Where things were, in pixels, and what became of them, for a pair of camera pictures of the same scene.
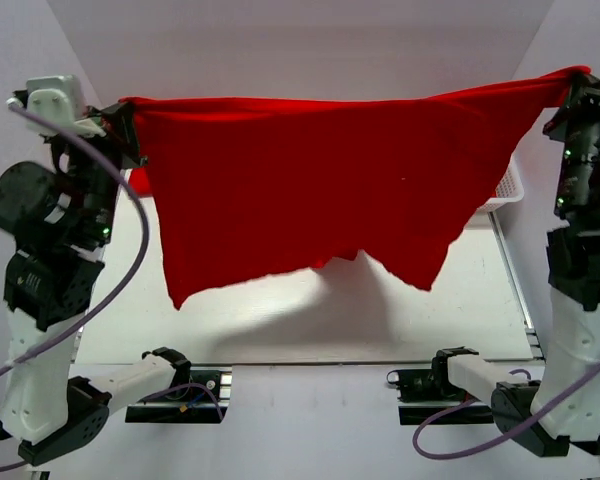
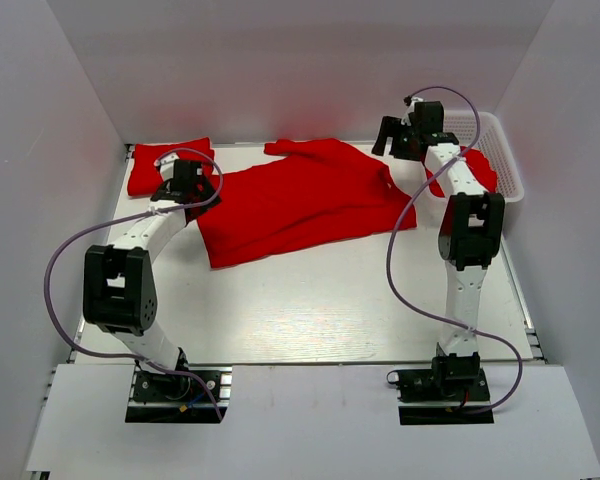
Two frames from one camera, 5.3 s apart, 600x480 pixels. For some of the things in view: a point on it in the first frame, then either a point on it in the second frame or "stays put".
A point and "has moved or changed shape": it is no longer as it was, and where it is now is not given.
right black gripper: [588, 94] to [393, 127]
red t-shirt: [245, 189] has moved or changed shape
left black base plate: [187, 405] stays put
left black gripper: [118, 123] to [207, 194]
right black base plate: [425, 392] stays put
